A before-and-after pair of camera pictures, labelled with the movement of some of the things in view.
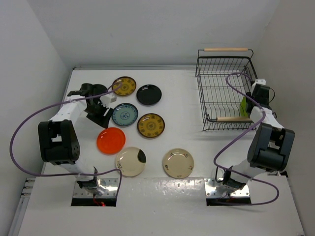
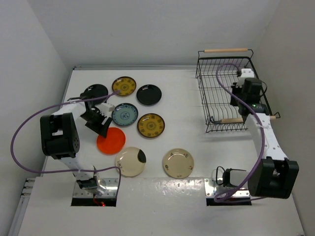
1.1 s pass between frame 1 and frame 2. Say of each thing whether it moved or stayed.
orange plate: stayed
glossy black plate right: stayed
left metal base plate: stayed
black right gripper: moved
